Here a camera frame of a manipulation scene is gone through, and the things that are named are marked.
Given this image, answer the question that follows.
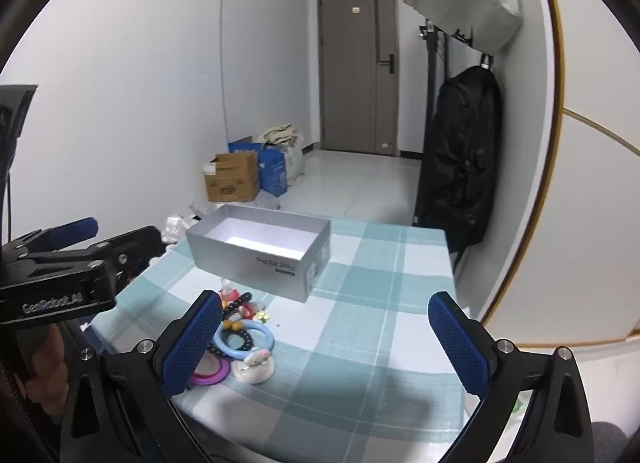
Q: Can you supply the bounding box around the beige canvas bag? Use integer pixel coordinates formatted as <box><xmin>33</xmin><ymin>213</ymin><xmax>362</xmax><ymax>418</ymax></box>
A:
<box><xmin>257</xmin><ymin>124</ymin><xmax>301</xmax><ymax>146</ymax></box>

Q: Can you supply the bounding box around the brown cardboard box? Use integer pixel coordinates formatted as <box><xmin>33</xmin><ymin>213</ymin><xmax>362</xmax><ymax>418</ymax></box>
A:
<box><xmin>202</xmin><ymin>152</ymin><xmax>262</xmax><ymax>203</ymax></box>

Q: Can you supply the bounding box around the grey cardboard box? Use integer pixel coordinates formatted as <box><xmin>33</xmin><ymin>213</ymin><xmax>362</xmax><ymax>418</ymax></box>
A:
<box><xmin>185</xmin><ymin>203</ymin><xmax>332</xmax><ymax>304</ymax></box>

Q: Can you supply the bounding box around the purple ring bracelet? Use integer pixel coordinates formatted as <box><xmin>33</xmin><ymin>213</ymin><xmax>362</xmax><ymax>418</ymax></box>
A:
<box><xmin>190</xmin><ymin>355</ymin><xmax>232</xmax><ymax>386</ymax></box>

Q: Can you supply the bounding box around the white sack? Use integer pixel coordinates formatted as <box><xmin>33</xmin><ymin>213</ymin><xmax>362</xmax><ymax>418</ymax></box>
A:
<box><xmin>285</xmin><ymin>140</ymin><xmax>306</xmax><ymax>186</ymax></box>

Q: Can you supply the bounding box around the grey door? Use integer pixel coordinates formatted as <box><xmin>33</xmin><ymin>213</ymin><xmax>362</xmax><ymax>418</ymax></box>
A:
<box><xmin>316</xmin><ymin>0</ymin><xmax>401</xmax><ymax>156</ymax></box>

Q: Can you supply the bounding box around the person's left hand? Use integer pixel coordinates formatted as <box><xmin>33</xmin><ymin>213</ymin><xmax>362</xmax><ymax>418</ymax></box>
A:
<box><xmin>22</xmin><ymin>328</ymin><xmax>68</xmax><ymax>416</ymax></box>

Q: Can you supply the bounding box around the black coat rack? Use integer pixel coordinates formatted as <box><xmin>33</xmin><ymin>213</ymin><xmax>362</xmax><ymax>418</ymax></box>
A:
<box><xmin>416</xmin><ymin>0</ymin><xmax>496</xmax><ymax>224</ymax></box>

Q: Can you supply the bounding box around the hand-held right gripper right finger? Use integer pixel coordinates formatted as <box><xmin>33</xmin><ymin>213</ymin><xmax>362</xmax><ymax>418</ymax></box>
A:
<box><xmin>427</xmin><ymin>291</ymin><xmax>596</xmax><ymax>463</ymax></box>

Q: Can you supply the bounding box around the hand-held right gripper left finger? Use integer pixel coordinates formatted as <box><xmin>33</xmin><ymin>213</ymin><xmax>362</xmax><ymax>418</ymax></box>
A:
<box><xmin>59</xmin><ymin>289</ymin><xmax>236</xmax><ymax>463</ymax></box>

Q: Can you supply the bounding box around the person's black zip jacket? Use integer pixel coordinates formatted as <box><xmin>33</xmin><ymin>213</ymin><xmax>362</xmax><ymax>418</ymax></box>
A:
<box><xmin>0</xmin><ymin>358</ymin><xmax>61</xmax><ymax>463</ymax></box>

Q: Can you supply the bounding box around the teal checked tablecloth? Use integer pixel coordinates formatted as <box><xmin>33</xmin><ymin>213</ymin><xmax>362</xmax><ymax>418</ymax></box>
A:
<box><xmin>89</xmin><ymin>216</ymin><xmax>483</xmax><ymax>463</ymax></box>

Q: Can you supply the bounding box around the black bead bracelet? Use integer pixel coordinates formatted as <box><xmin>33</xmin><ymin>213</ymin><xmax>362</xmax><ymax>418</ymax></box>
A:
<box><xmin>207</xmin><ymin>291</ymin><xmax>263</xmax><ymax>359</ymax></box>

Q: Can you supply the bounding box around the white plastic packaging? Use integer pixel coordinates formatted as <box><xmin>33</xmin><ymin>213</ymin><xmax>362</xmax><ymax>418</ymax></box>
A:
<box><xmin>162</xmin><ymin>200</ymin><xmax>211</xmax><ymax>244</ymax></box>

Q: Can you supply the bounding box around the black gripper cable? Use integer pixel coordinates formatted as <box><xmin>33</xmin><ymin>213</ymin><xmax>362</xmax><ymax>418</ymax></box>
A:
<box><xmin>4</xmin><ymin>163</ymin><xmax>13</xmax><ymax>244</ymax></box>

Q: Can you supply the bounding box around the blue ring bracelet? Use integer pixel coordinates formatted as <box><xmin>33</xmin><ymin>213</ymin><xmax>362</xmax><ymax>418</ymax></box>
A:
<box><xmin>214</xmin><ymin>319</ymin><xmax>277</xmax><ymax>361</ymax></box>

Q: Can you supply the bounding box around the black hanging jacket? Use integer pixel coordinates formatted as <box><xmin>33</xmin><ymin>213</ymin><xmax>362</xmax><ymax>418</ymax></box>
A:
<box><xmin>414</xmin><ymin>64</ymin><xmax>503</xmax><ymax>254</ymax></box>

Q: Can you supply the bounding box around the green white plastic bag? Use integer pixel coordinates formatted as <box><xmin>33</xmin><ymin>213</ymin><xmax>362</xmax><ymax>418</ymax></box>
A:
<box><xmin>512</xmin><ymin>385</ymin><xmax>533</xmax><ymax>414</ymax></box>

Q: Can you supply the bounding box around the white cartoon hair clip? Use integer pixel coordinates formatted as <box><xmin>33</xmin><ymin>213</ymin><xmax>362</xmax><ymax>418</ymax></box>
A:
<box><xmin>231</xmin><ymin>348</ymin><xmax>276</xmax><ymax>385</ymax></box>

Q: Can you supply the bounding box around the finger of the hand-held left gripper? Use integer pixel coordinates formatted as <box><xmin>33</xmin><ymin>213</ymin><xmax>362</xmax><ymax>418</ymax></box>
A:
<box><xmin>20</xmin><ymin>226</ymin><xmax>165</xmax><ymax>294</ymax></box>
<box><xmin>0</xmin><ymin>216</ymin><xmax>99</xmax><ymax>264</ymax></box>

